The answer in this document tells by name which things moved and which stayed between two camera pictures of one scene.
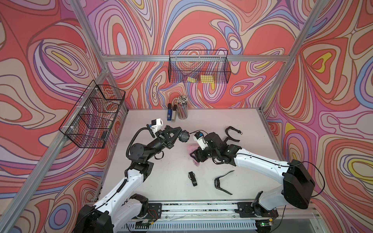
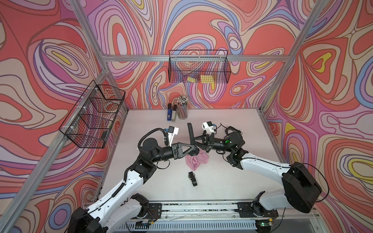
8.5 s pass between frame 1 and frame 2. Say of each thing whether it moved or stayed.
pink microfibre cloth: moved
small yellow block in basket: stayed
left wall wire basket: stayed
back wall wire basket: stayed
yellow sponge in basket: stayed
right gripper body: moved
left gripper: moved
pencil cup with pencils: stayed
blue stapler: stayed
